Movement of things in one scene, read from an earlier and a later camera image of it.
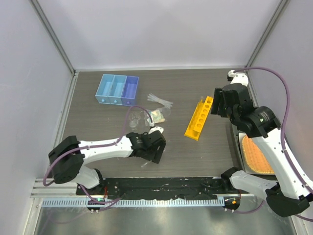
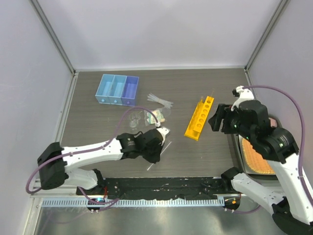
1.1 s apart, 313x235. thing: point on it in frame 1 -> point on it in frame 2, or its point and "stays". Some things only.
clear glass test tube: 147,162 -> 161,154
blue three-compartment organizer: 117,90 stays
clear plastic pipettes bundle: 152,97 stays
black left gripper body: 152,154 stays
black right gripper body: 219,97 -> 231,123
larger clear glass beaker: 137,115 stays
